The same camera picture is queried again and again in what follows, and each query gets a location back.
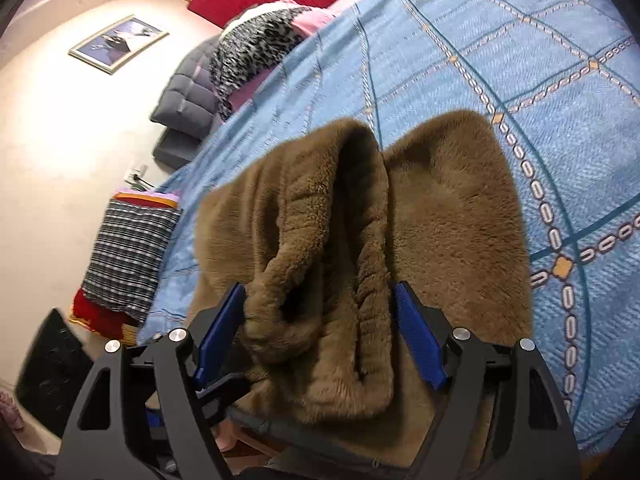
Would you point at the framed wedding photo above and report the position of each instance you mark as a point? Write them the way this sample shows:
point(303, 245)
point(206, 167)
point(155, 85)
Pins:
point(112, 47)

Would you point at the leopard print blanket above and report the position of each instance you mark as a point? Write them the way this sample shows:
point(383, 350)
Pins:
point(254, 42)

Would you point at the pink quilt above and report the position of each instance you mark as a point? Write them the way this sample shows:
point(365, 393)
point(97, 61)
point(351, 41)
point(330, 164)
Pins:
point(307, 23)

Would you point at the wall power socket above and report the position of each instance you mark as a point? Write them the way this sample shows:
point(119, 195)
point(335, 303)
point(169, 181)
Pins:
point(135, 179)

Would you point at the brown fleece pants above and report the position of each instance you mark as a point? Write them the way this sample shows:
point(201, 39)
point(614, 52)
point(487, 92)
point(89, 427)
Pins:
point(318, 231)

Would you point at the grey upholstered headboard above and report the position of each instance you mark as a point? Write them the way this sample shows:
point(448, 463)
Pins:
point(187, 109)

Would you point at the blue patterned bed cover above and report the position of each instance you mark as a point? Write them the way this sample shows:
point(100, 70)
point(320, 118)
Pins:
point(560, 81)

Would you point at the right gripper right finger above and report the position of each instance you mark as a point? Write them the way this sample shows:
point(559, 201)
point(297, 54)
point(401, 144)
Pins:
point(501, 415)

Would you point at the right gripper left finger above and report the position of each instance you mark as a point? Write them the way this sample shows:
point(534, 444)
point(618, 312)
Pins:
point(148, 412)

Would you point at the plaid pillow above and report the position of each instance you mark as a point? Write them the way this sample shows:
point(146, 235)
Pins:
point(124, 266)

